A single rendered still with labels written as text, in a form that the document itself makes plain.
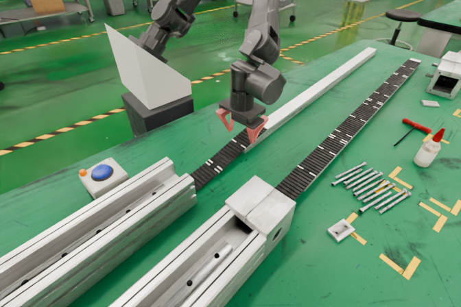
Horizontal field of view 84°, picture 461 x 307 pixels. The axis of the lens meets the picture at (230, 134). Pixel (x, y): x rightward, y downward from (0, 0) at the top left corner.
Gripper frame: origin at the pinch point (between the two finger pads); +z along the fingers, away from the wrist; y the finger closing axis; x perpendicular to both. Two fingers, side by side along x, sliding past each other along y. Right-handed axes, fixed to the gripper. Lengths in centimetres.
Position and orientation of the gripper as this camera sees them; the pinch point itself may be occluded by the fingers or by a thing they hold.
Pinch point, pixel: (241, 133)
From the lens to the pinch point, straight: 69.3
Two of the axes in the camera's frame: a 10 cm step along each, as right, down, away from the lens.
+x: 6.6, -4.8, 5.8
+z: 0.0, 7.8, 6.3
